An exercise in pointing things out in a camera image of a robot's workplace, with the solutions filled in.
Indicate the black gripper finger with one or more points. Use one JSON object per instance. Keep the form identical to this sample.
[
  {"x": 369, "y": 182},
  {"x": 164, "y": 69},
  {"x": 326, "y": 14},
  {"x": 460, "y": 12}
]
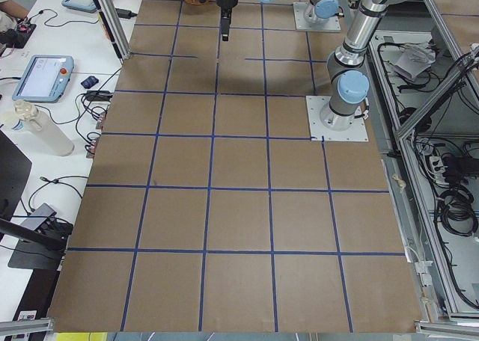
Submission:
[{"x": 225, "y": 24}]

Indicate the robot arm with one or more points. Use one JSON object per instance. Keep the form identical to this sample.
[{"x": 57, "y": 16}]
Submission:
[
  {"x": 316, "y": 15},
  {"x": 350, "y": 86}
]

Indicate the black power adapter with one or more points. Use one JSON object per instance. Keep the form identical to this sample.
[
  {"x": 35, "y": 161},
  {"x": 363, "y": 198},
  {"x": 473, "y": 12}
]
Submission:
[{"x": 125, "y": 14}]

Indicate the small blue pouch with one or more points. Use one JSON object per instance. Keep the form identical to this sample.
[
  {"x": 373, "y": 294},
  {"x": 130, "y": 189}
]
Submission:
[{"x": 89, "y": 82}]

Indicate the near teach pendant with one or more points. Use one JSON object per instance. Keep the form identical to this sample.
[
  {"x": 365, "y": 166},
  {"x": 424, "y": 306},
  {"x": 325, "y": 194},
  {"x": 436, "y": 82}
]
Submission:
[{"x": 45, "y": 78}]

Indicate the white water bottle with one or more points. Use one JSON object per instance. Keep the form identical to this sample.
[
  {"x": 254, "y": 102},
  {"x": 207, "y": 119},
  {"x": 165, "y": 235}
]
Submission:
[{"x": 42, "y": 126}]

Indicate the black monitor stand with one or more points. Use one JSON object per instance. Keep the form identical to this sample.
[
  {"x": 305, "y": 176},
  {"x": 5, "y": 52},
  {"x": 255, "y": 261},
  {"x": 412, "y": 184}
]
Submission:
[{"x": 42, "y": 238}]

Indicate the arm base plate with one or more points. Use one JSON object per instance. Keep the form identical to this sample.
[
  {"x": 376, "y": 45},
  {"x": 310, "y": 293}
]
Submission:
[
  {"x": 306, "y": 19},
  {"x": 324, "y": 125}
]

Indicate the aluminium frame post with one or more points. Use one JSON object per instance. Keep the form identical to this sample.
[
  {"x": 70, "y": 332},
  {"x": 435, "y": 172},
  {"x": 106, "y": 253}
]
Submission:
[{"x": 111, "y": 22}]

